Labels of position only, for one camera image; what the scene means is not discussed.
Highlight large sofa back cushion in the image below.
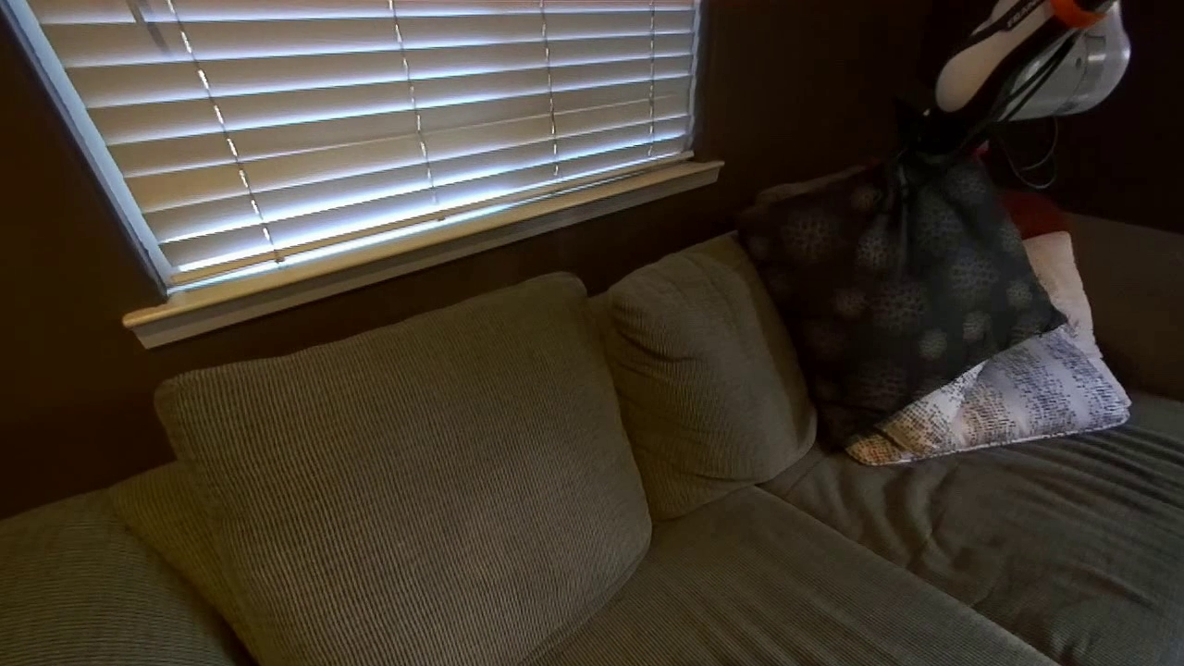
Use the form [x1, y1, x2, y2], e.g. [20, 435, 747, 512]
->
[147, 267, 658, 666]

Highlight orange strap on arm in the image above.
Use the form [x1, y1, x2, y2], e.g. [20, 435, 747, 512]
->
[1046, 0, 1119, 34]

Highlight wooden window sill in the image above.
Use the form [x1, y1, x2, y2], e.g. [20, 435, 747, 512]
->
[118, 156, 731, 353]

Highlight light patterned throw pillow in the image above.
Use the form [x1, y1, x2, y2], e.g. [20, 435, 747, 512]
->
[845, 231, 1138, 473]

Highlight medium sofa back cushion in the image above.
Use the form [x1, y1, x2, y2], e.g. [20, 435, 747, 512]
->
[589, 231, 823, 527]

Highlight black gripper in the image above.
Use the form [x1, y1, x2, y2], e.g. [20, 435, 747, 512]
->
[887, 100, 997, 179]

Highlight black gripper cable bundle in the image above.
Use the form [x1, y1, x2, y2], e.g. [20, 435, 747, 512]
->
[974, 14, 1073, 198]

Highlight small sofa back cushion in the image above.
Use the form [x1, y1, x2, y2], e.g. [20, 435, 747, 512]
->
[0, 459, 243, 666]

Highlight grey-green fabric sofa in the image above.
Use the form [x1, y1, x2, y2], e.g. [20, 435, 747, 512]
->
[0, 210, 1184, 666]

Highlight white window blinds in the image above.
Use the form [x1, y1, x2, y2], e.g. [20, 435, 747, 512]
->
[4, 0, 707, 297]

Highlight grey-green sofa seat cushion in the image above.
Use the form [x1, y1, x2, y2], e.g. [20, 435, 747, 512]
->
[530, 483, 1060, 666]
[758, 390, 1184, 666]

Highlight dark grey dotted pillow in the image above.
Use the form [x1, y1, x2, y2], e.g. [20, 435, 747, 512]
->
[733, 151, 1070, 454]

